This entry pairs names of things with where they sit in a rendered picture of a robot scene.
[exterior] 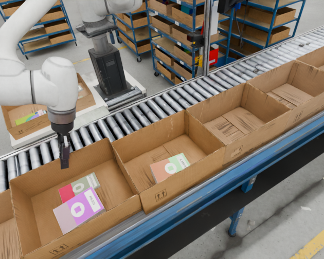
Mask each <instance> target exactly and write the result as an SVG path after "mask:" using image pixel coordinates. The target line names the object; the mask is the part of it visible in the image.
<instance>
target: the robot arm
mask: <svg viewBox="0 0 324 259"><path fill-rule="evenodd" d="M56 2H57V0H26V1H25V2H24V3H23V4H22V5H21V6H20V7H19V8H18V9H17V11H16V12H15V13H14V14H13V15H12V16H11V17H9V19H8V20H7V21H6V22H5V23H4V24H3V25H2V26H1V28H0V105H3V106H19V105H27V104H41V105H46V106H47V113H48V119H49V120H50V123H51V129H52V130H53V131H55V132H56V133H57V138H58V148H59V152H60V153H59V158H60V165H61V169H66V168H69V162H68V159H69V154H70V145H71V144H70V142H69V137H70V134H69V132H70V131H71V130H72V129H73V128H74V120H75V118H76V102H77V99H78V92H79V86H78V79H77V74H76V70H75V67H74V65H73V63H72V62H71V61H70V60H68V59H65V58H61V57H49V58H47V59H46V60H45V62H44V63H43V65H42V69H40V70H27V69H26V67H25V64H24V63H23V62H21V61H20V60H19V59H18V57H17V55H16V47H17V44H18V42H19V41H20V39H21V38H22V37H23V36H24V35H25V34H26V33H27V32H28V31H29V30H30V29H31V28H32V27H33V26H34V25H35V24H36V23H37V22H38V21H39V20H40V19H41V18H42V17H43V16H44V15H45V14H46V13H47V12H48V11H49V10H50V9H51V8H52V7H53V6H54V4H55V3H56ZM76 3H77V7H78V10H79V13H80V15H81V18H82V22H83V23H81V24H79V25H78V26H77V27H76V30H77V31H86V32H87V34H88V35H91V34H93V33H96V32H99V31H102V30H106V29H109V28H113V27H114V24H112V23H110V22H108V21H107V18H106V15H107V14H111V13H113V14H117V13H128V12H133V11H135V10H137V9H138V8H140V6H141V5H142V0H76Z"/></svg>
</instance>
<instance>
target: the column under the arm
mask: <svg viewBox="0 0 324 259"><path fill-rule="evenodd" d="M109 46H110V49H109V51H107V52H104V53H97V52H95V49H94V48H91V49H89V50H88V53H89V56H90V59H91V62H92V65H93V67H94V71H95V74H96V77H97V80H98V83H99V84H98V85H95V86H93V87H94V89H95V90H96V91H97V93H98V94H99V95H100V96H101V98H102V99H103V100H104V101H105V102H107V101H109V100H111V99H114V98H117V97H119V96H121V95H124V94H126V93H129V92H131V91H133V90H135V88H134V87H133V86H132V85H131V84H130V83H129V82H128V81H127V80H126V79H125V74H124V70H123V65H122V61H121V56H120V52H119V50H118V49H117V48H116V47H115V46H113V45H112V44H111V43H109Z"/></svg>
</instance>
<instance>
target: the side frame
mask: <svg viewBox="0 0 324 259"><path fill-rule="evenodd" d="M322 133H324V115H323V116H322V117H320V118H318V119H317V120H315V121H313V122H312V123H310V124H308V125H307V126H305V127H303V128H302V129H300V130H298V131H297V132H295V133H293V134H291V135H290V136H288V137H286V138H285V139H283V140H281V141H280V142H278V143H276V144H275V145H273V146H271V147H270V148H268V149H266V150H265V151H263V152H262V153H260V154H258V155H257V156H255V157H253V158H252V159H250V160H248V161H247V162H245V163H243V164H242V165H240V166H238V167H237V168H235V169H233V170H232V171H230V172H228V173H227V174H225V175H223V176H222V177H220V178H218V179H217V180H215V181H213V182H212V183H210V184H208V185H206V186H205V187H203V188H201V189H200V190H198V191H196V192H195V193H193V194H191V195H190V196H188V197H186V198H185V199H183V200H181V201H180V202H178V203H176V204H175V205H173V206H171V207H170V208H168V209H166V210H165V211H163V212H161V213H160V214H158V215H156V216H155V217H153V218H152V219H150V220H148V221H147V222H145V223H143V224H142V225H140V226H138V227H137V228H135V229H133V230H132V231H130V232H128V233H127V234H125V235H123V236H122V237H120V238H118V239H116V240H115V241H113V242H111V243H110V244H108V245H106V246H105V247H103V248H101V249H100V250H98V251H96V252H95V253H93V254H91V255H90V256H88V257H86V258H85V259H125V258H127V257H128V256H130V255H132V254H133V253H135V252H136V251H138V250H139V249H141V248H143V247H144V246H146V245H147V244H149V243H150V242H152V241H154V240H155V239H157V238H158V237H160V236H162V235H163V234H165V233H166V232H168V231H169V230H171V229H173V228H174V227H176V226H177V225H179V224H180V223H182V222H184V221H185V220H187V219H188V218H190V217H191V216H193V215H194V214H196V213H197V212H199V211H201V210H202V209H204V208H206V207H207V206H209V205H210V204H212V203H213V202H215V201H217V200H218V199H220V198H221V197H223V196H224V195H226V194H228V193H229V192H231V191H232V190H234V189H235V188H237V187H239V186H240V185H242V184H243V183H245V182H247V181H248V180H250V179H251V178H253V177H254V176H256V175H258V174H259V173H261V172H262V171H264V170H265V169H267V168H269V167H270V166H271V165H273V164H275V163H276V162H278V161H279V160H281V159H282V158H284V157H286V156H287V155H289V154H290V153H292V152H293V151H295V150H297V149H298V148H300V147H302V146H303V145H305V144H306V143H308V142H309V141H311V140H313V139H314V138H316V137H317V136H319V135H320V134H322Z"/></svg>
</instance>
